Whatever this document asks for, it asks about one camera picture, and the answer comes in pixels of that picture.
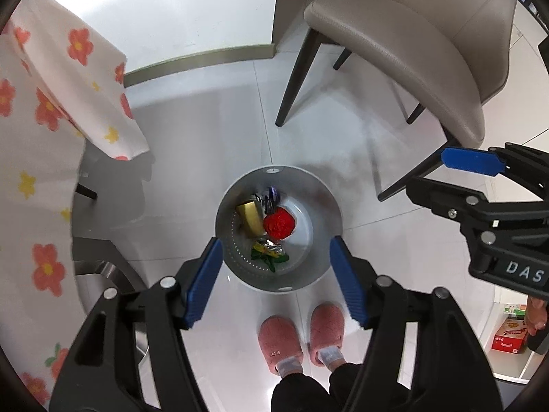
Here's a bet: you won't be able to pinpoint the red cardboard box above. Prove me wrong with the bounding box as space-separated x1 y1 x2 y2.
491 318 530 355

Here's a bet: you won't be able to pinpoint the grey sock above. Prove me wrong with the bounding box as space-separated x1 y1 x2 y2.
319 347 344 370
277 355 303 376

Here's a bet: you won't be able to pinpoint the taupe leather dining chair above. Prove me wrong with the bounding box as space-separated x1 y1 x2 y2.
274 0 522 202

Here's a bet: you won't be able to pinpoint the yellow sponge block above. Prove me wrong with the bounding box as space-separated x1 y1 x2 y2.
237 199 263 238

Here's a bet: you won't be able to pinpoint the grey round trash bin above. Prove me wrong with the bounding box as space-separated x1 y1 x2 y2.
214 164 344 293

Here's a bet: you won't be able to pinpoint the person's black pants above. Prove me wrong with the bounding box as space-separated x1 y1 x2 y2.
271 363 374 412

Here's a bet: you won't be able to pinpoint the green yellow snack wrapper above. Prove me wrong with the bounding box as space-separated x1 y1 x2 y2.
249 237 290 272

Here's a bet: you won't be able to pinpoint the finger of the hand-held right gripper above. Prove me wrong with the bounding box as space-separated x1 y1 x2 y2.
405 178 549 241
442 142 549 200

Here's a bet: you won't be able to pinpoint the white floral tablecloth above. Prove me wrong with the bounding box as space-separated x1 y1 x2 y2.
0 0 151 408

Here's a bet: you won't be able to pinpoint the white low shelf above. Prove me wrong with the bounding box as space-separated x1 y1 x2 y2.
480 287 543 384

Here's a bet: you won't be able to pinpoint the pink fluffy slipper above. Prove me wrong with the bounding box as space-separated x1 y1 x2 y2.
309 303 346 367
258 315 305 374

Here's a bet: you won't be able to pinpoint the person's right hand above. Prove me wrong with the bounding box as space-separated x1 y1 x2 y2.
525 296 549 337

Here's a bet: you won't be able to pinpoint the metal table base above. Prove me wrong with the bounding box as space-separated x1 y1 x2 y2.
71 238 151 353

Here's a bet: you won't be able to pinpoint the purple foil wrapper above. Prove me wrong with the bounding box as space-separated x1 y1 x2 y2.
255 186 281 214

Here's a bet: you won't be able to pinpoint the red crumpled wrapper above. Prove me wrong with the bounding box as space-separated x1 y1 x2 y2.
262 207 297 241

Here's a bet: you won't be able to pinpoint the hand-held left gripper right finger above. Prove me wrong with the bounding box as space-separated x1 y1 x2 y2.
329 235 504 412

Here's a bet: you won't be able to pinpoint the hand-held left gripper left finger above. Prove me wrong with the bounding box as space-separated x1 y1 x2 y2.
48 237 224 412

